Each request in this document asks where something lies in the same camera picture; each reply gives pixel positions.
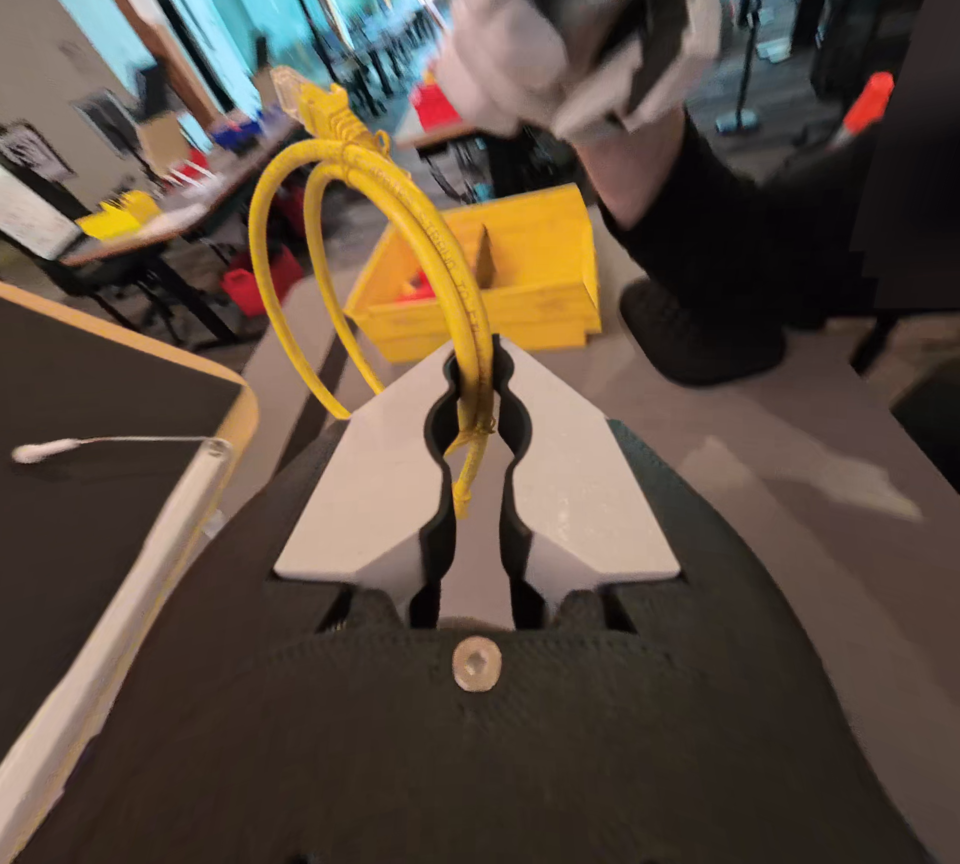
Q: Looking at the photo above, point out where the whiteboard with green writing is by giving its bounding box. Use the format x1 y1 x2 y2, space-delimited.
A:
0 166 81 261

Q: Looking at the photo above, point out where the small yellow plastic bin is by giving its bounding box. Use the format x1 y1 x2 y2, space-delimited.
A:
75 189 164 241

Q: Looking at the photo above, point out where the blue plastic bin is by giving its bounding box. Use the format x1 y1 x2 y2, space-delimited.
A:
210 117 265 154

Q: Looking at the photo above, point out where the black round base stand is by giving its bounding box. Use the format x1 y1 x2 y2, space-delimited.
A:
716 0 777 135

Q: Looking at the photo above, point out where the yellow cable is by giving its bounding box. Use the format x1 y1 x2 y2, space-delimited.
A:
247 65 500 522

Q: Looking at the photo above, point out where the row of red yellow bins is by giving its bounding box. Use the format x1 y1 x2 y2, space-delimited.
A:
408 82 460 132

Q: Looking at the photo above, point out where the red plastic bin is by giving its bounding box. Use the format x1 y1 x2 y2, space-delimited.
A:
219 245 306 319

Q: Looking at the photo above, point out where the person's right hand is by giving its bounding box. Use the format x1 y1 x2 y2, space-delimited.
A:
435 0 640 138

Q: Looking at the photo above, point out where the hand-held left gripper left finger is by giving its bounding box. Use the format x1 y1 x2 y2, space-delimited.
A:
273 341 462 629

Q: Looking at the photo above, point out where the black honeycomb pad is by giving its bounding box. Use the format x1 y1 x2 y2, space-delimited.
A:
618 277 789 387

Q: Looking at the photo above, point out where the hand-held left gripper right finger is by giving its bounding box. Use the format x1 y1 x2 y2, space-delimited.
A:
491 335 682 629

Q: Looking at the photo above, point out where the wooden post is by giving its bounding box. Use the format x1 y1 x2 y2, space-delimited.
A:
52 0 220 124

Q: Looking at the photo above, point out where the background work table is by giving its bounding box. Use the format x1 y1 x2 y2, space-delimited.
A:
60 121 301 348

